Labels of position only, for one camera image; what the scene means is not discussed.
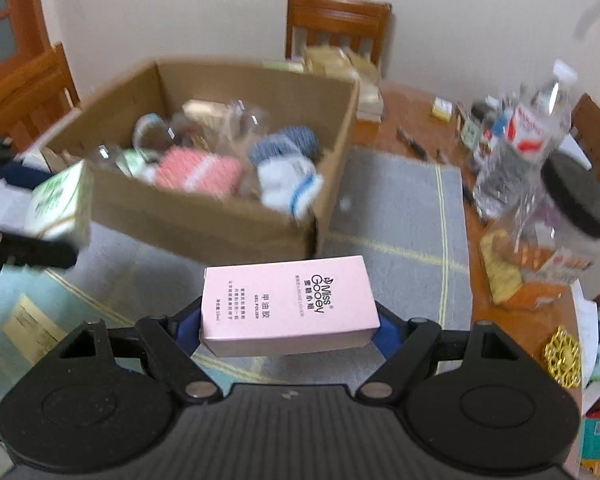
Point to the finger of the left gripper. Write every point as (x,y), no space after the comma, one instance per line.
(19,250)
(15,174)

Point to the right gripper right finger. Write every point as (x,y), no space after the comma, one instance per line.
(407,347)

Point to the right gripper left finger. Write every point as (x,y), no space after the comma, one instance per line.
(169,343)

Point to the green white small box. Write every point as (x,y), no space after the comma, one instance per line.
(61,207)

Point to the pink cosmetic box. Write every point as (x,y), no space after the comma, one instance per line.
(294,307)

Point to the pink knitted sock roll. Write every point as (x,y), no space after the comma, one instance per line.
(199,172)

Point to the grey white sock roll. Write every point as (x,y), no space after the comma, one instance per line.
(289,184)

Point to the cream cardboard small box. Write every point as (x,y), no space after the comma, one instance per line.
(212,114)

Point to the clear plastic jar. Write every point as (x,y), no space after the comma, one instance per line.
(245,125)

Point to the blue knitted sock roll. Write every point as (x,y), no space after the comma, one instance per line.
(291,140)

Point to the wooden chair left side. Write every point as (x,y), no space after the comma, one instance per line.
(36,96)

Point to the wooden chair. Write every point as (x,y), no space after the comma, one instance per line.
(357,20)
(36,96)
(585,118)

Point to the yellow capsule blister pack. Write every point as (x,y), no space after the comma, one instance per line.
(504,277)

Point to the brown cardboard box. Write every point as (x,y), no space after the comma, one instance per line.
(201,227)

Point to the gold foil ornament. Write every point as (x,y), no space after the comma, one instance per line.
(562,357)

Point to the large jar black lid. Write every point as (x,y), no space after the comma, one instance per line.
(552,235)

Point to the clear water bottle red label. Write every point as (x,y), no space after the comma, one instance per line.
(535,126)

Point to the small bottle black cap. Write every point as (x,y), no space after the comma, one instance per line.
(476,133)

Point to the wooden chair far right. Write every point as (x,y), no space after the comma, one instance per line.
(585,118)

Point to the beige paper bag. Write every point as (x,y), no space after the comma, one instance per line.
(340,63)

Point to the wooden chair far side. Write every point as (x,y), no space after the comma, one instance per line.
(357,20)

